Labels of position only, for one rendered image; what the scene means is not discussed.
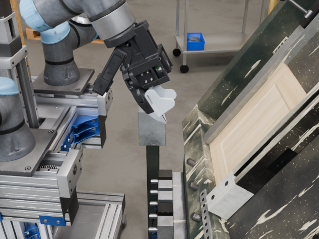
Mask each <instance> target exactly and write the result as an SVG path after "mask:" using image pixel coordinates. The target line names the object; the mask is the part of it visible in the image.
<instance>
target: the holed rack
mask: <svg viewBox="0 0 319 239"><path fill-rule="evenodd" d="M206 196H207V193H206V189H204V190H203V191H202V192H201V193H200V203H201V211H202V220H203V229H204V237H205V239H213V235H212V228H211V221H210V214H209V211H208V206H207V199H206Z"/></svg>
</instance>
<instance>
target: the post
mask: <svg viewBox="0 0 319 239"><path fill-rule="evenodd" d="M146 163H147V203H148V228H149V227H150V225H151V221H152V219H150V218H149V216H150V213H155V211H156V210H155V208H154V207H155V206H150V201H158V194H151V193H150V191H151V190H158V184H152V183H151V179H159V169H160V147H159V146H146ZM152 226H153V227H156V226H157V219H154V222H153V225H152ZM148 239H150V233H149V231H148Z"/></svg>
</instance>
